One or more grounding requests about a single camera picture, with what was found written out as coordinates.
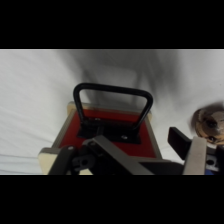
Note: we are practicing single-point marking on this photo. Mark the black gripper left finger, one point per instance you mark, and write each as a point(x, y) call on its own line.
point(100, 156)

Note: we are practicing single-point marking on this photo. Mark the striped plush tiger toy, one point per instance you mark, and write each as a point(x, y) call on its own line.
point(210, 123)

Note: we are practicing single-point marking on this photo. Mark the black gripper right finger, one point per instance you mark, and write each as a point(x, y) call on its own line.
point(195, 156)

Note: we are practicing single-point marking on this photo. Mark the blue block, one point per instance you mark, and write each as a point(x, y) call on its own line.
point(213, 172)

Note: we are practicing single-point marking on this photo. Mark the light wooden drawer box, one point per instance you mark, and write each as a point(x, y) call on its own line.
point(50, 160)

